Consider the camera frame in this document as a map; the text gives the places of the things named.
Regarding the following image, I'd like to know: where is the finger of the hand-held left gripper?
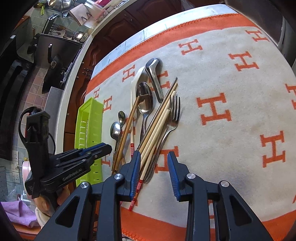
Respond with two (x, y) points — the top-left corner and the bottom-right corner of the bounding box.
(55, 143), (112, 163)
(55, 154), (99, 172)

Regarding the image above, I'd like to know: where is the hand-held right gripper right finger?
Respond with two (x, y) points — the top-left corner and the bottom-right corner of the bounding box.
(167, 151), (274, 241)

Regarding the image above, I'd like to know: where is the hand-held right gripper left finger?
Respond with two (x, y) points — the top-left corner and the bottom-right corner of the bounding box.
(34, 151), (142, 241)

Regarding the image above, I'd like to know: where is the small steel spoon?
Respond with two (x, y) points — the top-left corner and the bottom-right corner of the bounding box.
(110, 122), (122, 173)

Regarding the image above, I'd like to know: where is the green plastic utensil tray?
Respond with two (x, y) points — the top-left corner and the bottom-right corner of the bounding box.
(74, 97), (104, 188)

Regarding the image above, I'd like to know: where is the cream chopstick red patterned end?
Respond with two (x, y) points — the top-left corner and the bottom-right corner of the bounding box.
(139, 91), (177, 160)
(129, 83), (179, 211)
(140, 110), (171, 184)
(130, 125), (135, 161)

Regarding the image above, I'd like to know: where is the wooden handled metal spoon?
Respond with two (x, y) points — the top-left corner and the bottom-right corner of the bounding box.
(117, 111), (127, 163)

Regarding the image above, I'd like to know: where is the steel fork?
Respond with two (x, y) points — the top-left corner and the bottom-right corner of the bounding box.
(144, 95), (181, 184)

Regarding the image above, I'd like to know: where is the large steel spoon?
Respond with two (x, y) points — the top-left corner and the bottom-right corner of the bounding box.
(138, 82), (153, 144)

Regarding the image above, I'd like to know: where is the white ceramic spoon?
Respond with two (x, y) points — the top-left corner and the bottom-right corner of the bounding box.
(130, 66), (147, 112)

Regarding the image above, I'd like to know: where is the steel soup spoon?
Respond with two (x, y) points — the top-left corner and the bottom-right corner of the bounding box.
(145, 58), (164, 103)

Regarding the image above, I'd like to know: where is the person's left forearm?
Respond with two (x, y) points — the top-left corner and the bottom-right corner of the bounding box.
(35, 206), (56, 230)

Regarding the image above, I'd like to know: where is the person's left hand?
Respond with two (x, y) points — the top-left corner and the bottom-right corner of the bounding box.
(34, 185), (71, 217)

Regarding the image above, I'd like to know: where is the pink container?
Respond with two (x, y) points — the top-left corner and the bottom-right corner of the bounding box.
(21, 161), (32, 184)

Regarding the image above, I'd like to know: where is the purple cloth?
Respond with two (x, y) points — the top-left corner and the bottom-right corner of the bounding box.
(0, 200), (40, 229)

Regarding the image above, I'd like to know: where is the white kitchen countertop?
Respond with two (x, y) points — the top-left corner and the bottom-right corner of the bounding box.
(55, 0), (139, 163)

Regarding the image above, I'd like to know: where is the stainless steel splash panel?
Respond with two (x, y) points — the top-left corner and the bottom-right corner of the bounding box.
(43, 86), (64, 121)

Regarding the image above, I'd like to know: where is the black gas stove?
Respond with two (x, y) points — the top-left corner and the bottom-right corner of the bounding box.
(59, 56), (80, 87)

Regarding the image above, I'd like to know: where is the black range hood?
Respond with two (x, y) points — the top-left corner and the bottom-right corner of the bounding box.
(0, 35), (31, 112)

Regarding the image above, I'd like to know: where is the orange white printed blanket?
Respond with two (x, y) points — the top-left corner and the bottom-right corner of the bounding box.
(84, 13), (296, 241)

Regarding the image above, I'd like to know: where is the black frying pan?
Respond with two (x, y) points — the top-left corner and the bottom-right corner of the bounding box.
(26, 27), (41, 56)

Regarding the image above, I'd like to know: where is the wooden cutting board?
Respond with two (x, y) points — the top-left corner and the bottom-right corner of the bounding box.
(69, 4), (93, 26)

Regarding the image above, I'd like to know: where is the hanging steel pot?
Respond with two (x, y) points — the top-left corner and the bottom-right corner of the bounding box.
(38, 0), (73, 11)

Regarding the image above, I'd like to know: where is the hanging plastic bag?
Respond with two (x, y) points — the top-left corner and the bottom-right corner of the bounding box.
(180, 0), (193, 11)

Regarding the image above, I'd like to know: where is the grey cabinet frosted door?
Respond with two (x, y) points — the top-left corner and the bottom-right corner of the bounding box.
(224, 0), (285, 45)

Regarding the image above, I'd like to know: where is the grey refrigerator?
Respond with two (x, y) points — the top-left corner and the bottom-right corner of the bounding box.
(277, 16), (296, 57)

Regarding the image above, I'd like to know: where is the white wall socket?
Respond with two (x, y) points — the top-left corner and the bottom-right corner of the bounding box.
(9, 150), (22, 184)

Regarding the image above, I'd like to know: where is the black appliance with handle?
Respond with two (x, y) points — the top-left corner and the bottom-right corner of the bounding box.
(19, 106), (42, 151)

